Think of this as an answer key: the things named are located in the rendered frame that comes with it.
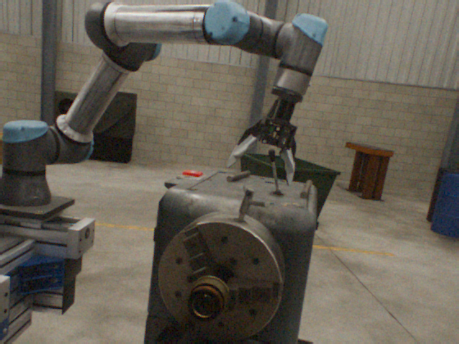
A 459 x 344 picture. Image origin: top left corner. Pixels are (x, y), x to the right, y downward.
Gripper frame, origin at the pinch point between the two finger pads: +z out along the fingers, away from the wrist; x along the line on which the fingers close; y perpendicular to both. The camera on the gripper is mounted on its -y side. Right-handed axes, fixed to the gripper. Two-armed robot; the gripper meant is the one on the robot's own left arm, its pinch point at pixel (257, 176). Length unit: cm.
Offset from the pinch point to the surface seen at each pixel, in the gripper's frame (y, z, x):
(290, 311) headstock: -9.2, 35.2, 22.2
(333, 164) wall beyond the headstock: -1015, 85, 341
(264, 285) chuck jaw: 6.4, 23.4, 8.6
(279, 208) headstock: -16.1, 9.5, 11.2
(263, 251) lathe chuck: 2.9, 16.4, 6.5
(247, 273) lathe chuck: 2.4, 23.4, 4.7
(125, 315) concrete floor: -181, 150, -27
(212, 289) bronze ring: 13.8, 24.5, -3.9
